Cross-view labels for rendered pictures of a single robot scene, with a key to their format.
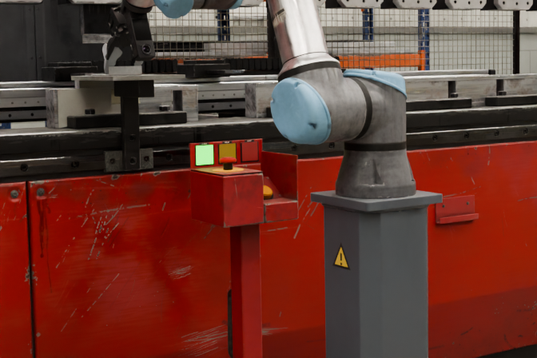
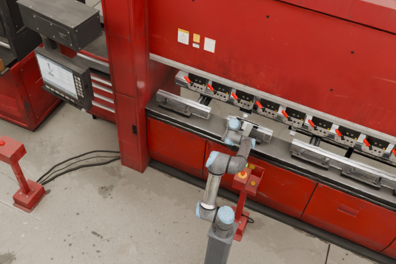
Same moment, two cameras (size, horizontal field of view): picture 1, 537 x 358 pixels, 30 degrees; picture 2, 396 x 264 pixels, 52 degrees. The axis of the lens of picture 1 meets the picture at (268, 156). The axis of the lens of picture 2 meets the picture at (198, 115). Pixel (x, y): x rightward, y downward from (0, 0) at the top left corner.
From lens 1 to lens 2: 2.81 m
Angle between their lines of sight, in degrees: 61
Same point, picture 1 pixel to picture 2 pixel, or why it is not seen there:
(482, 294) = (350, 231)
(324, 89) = (201, 213)
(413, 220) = (221, 243)
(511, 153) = (383, 211)
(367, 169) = (215, 227)
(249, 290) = (241, 197)
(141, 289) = not seen: hidden behind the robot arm
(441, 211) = (341, 207)
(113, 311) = not seen: hidden behind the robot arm
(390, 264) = (213, 244)
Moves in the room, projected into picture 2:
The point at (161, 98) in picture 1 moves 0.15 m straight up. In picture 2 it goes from (258, 133) to (261, 121)
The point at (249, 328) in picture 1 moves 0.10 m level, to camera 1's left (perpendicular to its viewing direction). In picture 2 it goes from (240, 203) to (233, 194)
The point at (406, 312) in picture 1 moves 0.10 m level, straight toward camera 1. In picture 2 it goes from (216, 252) to (204, 257)
